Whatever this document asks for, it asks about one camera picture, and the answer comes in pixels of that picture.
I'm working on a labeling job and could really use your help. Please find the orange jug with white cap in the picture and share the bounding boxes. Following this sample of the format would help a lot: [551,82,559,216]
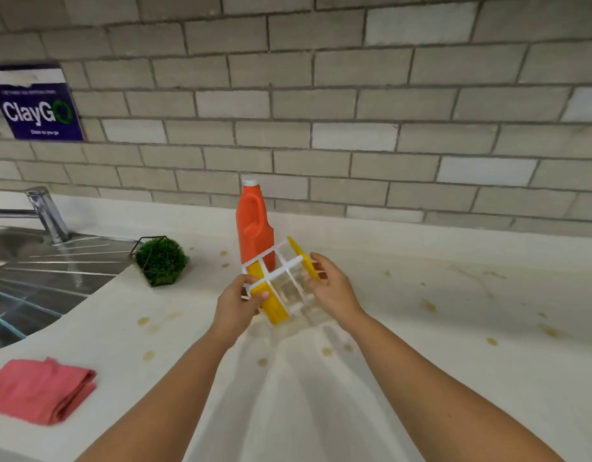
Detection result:
[236,179,276,273]

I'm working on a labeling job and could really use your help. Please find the blue wall sign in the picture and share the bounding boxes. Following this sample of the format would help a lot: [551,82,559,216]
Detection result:
[0,64,85,142]

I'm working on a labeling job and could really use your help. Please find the white countertop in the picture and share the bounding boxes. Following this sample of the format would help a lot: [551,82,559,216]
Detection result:
[0,189,592,462]

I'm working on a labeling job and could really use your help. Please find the grey metal object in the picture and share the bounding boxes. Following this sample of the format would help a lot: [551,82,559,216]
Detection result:
[0,225,139,352]

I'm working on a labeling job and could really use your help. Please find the person's left forearm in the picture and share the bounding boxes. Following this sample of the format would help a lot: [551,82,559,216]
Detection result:
[77,329,234,462]

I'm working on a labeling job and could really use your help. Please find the green plant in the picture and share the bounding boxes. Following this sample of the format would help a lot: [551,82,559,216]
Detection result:
[130,235,191,288]

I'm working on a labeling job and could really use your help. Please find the chrome sink faucet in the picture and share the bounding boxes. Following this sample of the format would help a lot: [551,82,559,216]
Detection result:
[0,186,71,244]

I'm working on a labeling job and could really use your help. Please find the person's right forearm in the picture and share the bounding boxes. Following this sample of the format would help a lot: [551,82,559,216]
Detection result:
[346,312,564,462]

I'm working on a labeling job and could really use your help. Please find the yellow white mini drawer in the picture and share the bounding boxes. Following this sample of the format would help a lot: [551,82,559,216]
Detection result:
[241,236,326,325]

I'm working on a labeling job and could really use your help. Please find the person's right hand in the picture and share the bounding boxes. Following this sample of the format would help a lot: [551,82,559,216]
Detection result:
[303,252,368,332]

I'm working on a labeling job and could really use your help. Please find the person's left hand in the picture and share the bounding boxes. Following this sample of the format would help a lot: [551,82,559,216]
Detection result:
[211,273,270,348]

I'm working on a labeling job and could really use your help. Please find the pink cloth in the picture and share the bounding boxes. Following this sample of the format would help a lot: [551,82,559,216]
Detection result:
[0,357,98,426]

